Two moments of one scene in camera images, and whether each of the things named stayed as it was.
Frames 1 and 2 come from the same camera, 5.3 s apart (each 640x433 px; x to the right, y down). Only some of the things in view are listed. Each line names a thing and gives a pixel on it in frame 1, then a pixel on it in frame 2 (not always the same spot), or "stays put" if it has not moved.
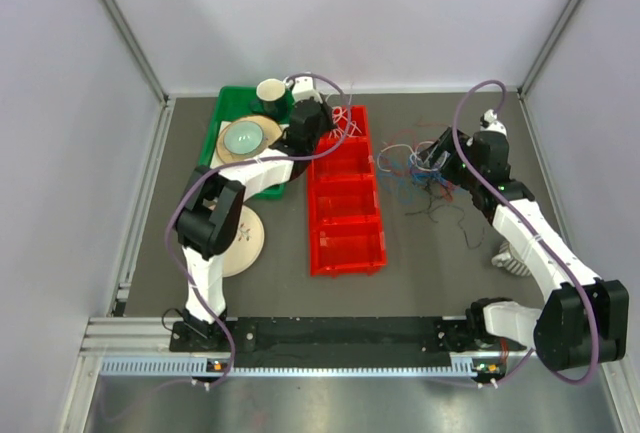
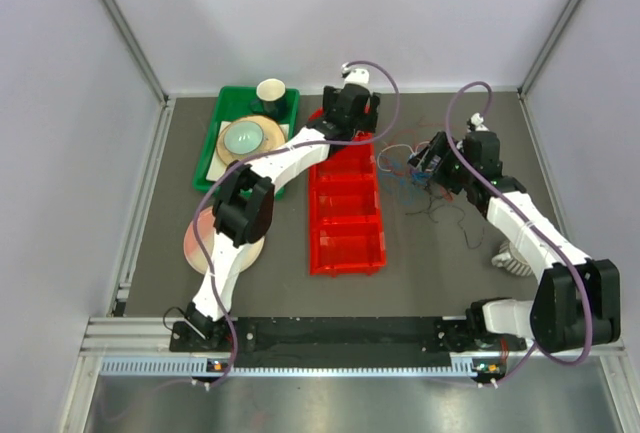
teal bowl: (243, 137) stays put
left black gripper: (326, 112) -> (365, 120)
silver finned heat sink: (505, 259) stays put
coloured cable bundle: (408, 179) stays put
